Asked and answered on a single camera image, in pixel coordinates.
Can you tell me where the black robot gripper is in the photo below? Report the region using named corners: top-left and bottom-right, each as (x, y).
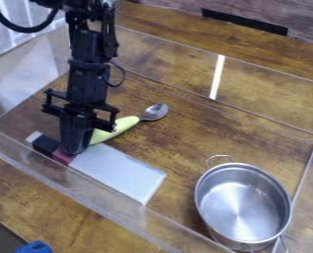
top-left (44, 59), bottom-right (120, 155)

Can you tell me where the toy cleaver knife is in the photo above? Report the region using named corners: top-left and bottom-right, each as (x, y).
top-left (26, 131), bottom-right (166, 205)

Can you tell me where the yellow handled metal spoon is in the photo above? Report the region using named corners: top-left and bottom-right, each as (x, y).
top-left (90, 104), bottom-right (169, 145)

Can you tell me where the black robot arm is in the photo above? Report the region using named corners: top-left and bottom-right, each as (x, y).
top-left (32, 0), bottom-right (120, 155)

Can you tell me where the blue object at bottom edge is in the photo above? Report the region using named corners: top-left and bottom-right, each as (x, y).
top-left (14, 241), bottom-right (53, 253)

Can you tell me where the stainless steel pot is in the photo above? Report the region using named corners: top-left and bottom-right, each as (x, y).
top-left (195, 155), bottom-right (292, 253)

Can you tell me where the clear acrylic enclosure wall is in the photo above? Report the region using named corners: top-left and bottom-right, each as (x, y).
top-left (0, 29), bottom-right (313, 253)

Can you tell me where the black cable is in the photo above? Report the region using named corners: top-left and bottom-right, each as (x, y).
top-left (0, 0), bottom-right (128, 89)

